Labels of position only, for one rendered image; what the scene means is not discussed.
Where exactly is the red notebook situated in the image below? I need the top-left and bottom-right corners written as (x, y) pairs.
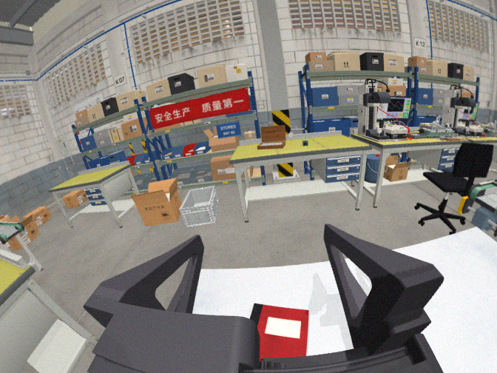
top-left (250, 303), bottom-right (309, 361)

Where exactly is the grey column with black and yellow striped base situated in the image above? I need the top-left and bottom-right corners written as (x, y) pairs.
top-left (257, 0), bottom-right (301, 183)

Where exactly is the grey work table with yellow top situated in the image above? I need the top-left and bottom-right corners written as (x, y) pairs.
top-left (48, 161), bottom-right (140, 228)

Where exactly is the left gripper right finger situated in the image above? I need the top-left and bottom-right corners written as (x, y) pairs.
top-left (324, 224), bottom-right (444, 349)

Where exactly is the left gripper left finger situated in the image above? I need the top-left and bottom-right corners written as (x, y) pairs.
top-left (93, 235), bottom-right (204, 314)

